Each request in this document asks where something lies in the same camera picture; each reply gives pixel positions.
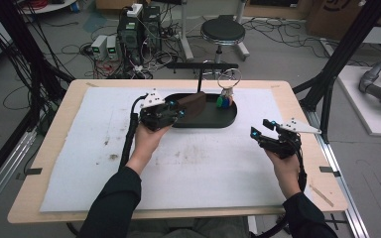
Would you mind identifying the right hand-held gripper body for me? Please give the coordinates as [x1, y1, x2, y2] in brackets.
[258, 117, 322, 161]

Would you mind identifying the person's right hand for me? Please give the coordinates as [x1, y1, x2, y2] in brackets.
[264, 148, 304, 200]

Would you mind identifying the white power strip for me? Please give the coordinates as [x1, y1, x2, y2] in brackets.
[126, 2, 144, 18]

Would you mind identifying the black computer tower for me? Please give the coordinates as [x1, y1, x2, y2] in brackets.
[116, 6, 145, 66]
[141, 5, 163, 53]

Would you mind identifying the black frame post with cables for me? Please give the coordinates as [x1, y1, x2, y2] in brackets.
[0, 0, 75, 133]

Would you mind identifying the right hand-held gripper cable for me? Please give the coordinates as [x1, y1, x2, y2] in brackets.
[294, 137, 310, 193]

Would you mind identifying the aluminium rail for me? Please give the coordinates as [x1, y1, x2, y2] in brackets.
[305, 108, 371, 238]
[0, 127, 38, 220]

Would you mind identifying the white base board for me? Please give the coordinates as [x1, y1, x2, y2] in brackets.
[336, 64, 381, 139]

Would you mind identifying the hand-held gripper cable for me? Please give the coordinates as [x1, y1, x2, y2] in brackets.
[117, 92, 150, 172]
[294, 137, 310, 193]

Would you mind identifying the white table leg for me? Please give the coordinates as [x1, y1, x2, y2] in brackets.
[233, 0, 251, 62]
[178, 0, 195, 61]

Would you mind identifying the black round stool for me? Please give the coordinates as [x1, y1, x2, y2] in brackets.
[199, 14, 251, 64]

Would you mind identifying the left hand-held gripper cable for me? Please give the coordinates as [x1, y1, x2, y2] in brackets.
[117, 92, 150, 172]

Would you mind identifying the black tray with hanger bar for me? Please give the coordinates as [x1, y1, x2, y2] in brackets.
[163, 61, 239, 130]

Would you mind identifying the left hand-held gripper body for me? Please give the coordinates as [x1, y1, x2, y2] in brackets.
[138, 87, 181, 132]

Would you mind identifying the key ring with coloured tags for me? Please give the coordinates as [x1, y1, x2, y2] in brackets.
[215, 66, 243, 110]

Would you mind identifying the grey bench power supply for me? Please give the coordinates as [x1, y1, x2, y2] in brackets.
[90, 34, 109, 60]
[105, 35, 120, 61]

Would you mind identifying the cardboard box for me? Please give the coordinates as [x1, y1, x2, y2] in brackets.
[305, 0, 366, 42]

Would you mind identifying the white felt mat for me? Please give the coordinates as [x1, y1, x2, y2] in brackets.
[39, 85, 291, 213]

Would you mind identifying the person's left hand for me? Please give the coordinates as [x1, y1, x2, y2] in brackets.
[125, 122, 174, 177]

